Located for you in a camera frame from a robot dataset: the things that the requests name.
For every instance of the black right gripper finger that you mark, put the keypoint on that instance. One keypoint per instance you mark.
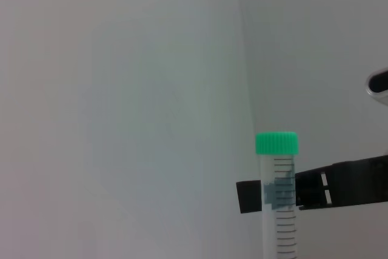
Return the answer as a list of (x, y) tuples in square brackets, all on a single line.
[(348, 183)]

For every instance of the green capped clear test tube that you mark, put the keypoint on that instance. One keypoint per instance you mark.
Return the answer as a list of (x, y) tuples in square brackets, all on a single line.
[(277, 146)]

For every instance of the white and black robot part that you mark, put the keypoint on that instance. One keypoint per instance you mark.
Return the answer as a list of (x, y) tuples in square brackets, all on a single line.
[(379, 87)]

